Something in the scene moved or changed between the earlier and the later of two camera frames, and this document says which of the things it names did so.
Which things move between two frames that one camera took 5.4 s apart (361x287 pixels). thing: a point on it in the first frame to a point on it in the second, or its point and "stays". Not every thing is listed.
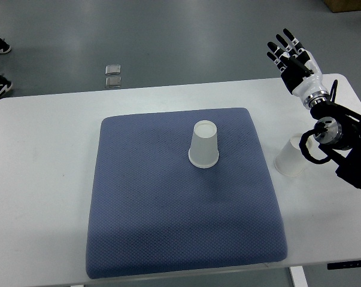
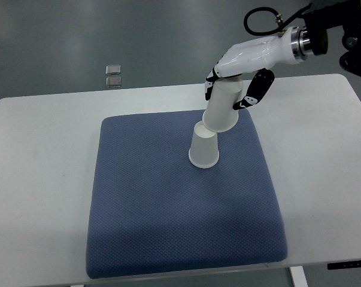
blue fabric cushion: x=153 y=211 stays
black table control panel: x=356 y=264 stays
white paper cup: x=290 y=159 to x=219 y=115
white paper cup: x=203 y=151 stays
